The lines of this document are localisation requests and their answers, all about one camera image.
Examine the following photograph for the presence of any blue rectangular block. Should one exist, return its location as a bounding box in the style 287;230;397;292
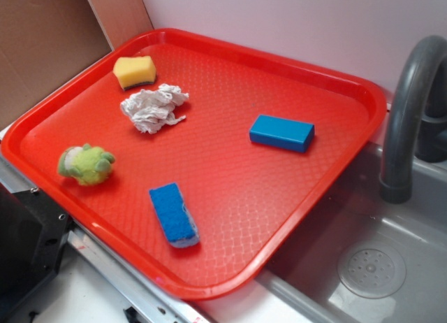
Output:
249;115;315;153

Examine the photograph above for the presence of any red plastic tray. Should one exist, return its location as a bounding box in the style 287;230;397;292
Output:
1;29;386;300

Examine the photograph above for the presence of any blue scrubbing sponge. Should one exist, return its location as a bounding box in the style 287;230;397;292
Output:
149;183;200;248

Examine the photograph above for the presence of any crumpled white cloth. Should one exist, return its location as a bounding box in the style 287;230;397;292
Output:
120;84;189;134

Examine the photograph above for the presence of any yellow sponge with dark pad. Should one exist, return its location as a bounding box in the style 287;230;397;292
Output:
112;56;156;90

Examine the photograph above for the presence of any green plush toy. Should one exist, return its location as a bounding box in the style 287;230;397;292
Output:
57;143;115;186

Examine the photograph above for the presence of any grey plastic sink basin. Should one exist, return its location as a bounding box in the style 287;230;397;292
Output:
258;144;446;322

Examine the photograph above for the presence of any round sink drain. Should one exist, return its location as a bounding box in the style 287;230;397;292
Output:
337;241;406;299

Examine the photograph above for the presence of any grey toy faucet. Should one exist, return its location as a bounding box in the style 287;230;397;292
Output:
379;36;446;203

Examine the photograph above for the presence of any brown cardboard panel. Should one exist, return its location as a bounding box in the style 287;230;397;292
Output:
1;0;153;128

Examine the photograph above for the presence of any metal rail strip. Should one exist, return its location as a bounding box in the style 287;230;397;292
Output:
0;155;214;323

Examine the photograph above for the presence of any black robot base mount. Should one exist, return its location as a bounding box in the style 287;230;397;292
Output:
1;186;72;322

